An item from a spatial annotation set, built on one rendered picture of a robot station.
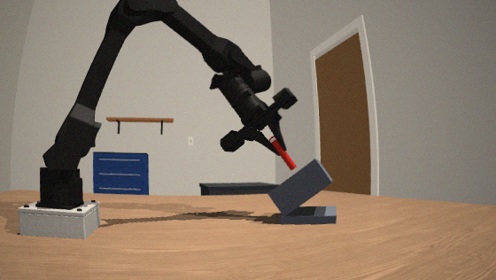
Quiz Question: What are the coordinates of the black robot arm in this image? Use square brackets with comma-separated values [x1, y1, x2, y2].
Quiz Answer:
[35, 0, 271, 210]

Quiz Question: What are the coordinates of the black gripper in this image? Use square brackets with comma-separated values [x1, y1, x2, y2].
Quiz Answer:
[220, 88, 298, 156]

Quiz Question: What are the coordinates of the dark red peg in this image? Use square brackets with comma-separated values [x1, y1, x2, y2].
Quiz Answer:
[269, 136, 296, 170]

